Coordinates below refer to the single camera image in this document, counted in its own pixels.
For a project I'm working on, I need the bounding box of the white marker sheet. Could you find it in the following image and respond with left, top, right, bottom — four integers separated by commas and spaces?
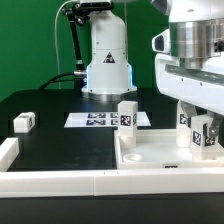
63, 111, 152, 128

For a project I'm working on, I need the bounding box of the black cable bundle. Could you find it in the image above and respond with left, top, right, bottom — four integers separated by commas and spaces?
38, 71, 88, 92

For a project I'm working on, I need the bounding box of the white front fence bar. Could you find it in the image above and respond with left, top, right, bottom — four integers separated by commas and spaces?
0, 168, 224, 198

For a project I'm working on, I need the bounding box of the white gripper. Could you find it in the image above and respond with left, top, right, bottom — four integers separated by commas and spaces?
155, 53, 224, 138

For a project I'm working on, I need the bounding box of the white square table top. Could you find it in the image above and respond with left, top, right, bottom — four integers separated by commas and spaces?
114, 129, 224, 169

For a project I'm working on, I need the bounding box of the white fence bar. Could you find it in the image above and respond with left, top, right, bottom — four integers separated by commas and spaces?
0, 138, 19, 172
0, 168, 224, 198

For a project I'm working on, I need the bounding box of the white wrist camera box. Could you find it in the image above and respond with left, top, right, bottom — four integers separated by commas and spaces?
152, 29, 171, 54

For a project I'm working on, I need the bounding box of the white left fence bar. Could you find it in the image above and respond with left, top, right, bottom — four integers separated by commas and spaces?
0, 138, 19, 172

